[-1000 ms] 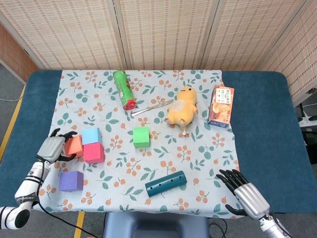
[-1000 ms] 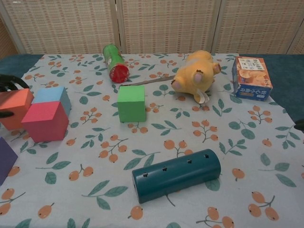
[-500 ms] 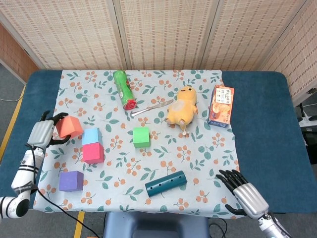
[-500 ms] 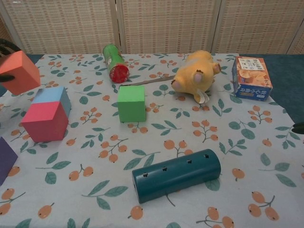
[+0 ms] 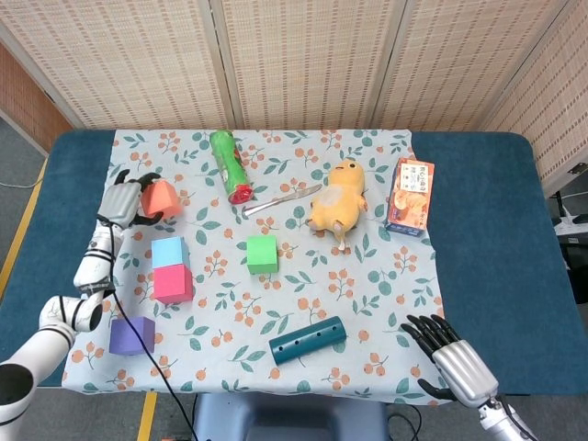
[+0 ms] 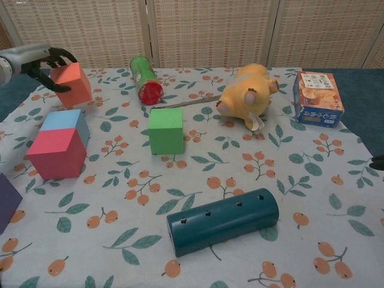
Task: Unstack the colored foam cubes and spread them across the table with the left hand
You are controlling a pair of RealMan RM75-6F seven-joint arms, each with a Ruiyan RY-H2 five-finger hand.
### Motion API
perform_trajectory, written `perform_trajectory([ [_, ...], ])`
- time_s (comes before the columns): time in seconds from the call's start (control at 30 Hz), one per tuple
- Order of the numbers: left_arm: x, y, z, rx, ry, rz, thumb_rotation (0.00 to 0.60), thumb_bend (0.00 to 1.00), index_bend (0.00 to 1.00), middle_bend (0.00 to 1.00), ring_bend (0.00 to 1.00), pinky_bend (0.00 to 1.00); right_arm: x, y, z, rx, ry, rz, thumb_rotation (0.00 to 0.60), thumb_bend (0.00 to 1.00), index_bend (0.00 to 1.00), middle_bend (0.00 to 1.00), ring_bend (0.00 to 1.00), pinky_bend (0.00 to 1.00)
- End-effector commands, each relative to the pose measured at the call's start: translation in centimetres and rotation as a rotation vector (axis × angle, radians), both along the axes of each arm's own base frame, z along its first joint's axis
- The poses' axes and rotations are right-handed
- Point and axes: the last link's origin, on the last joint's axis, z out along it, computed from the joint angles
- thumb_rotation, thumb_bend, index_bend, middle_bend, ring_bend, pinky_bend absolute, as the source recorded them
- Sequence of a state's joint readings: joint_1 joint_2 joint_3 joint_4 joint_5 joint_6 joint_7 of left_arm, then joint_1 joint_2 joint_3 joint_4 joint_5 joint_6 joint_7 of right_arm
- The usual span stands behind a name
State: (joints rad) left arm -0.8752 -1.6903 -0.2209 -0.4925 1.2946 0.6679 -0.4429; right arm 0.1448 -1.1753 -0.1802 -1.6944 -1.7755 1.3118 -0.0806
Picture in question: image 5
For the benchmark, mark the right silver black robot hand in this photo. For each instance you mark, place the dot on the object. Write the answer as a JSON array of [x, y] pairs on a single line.
[[464, 372]]

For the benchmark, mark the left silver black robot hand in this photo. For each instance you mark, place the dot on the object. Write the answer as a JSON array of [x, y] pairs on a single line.
[[117, 204]]

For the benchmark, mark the orange cube block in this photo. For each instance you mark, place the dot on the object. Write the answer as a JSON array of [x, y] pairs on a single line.
[[161, 200]]

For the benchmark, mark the pink cube block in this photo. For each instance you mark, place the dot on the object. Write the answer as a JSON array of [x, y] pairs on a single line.
[[172, 285]]

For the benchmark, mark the purple cube block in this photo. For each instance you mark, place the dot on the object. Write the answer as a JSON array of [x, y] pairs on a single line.
[[131, 337]]

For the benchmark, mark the green cube block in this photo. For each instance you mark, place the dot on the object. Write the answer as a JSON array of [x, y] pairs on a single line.
[[262, 255]]

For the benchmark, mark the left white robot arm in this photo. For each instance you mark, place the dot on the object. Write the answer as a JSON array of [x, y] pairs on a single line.
[[46, 340]]

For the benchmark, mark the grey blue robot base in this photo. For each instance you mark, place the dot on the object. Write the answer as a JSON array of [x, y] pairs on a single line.
[[294, 418]]

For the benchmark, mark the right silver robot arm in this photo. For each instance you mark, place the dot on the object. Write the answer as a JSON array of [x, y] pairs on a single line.
[[503, 425]]

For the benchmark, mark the light blue cube block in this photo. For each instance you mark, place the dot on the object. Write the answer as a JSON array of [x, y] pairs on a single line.
[[167, 252]]

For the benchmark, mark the green chips can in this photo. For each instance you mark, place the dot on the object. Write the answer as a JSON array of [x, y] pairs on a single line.
[[229, 165]]

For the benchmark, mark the teal cylinder with holes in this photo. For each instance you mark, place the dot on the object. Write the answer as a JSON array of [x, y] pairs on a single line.
[[308, 342]]

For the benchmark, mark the floral tablecloth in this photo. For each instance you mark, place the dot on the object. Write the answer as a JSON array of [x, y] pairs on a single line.
[[321, 285]]

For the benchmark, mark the metal table knife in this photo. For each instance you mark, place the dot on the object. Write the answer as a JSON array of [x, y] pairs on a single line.
[[285, 200]]

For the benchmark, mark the orange blue snack box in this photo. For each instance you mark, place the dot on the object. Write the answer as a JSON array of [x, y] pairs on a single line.
[[409, 197]]

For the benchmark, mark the yellow plush toy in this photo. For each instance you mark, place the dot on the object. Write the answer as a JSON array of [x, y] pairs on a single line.
[[337, 202]]

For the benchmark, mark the woven folding screen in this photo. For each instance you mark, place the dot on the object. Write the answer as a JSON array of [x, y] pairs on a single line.
[[294, 59]]

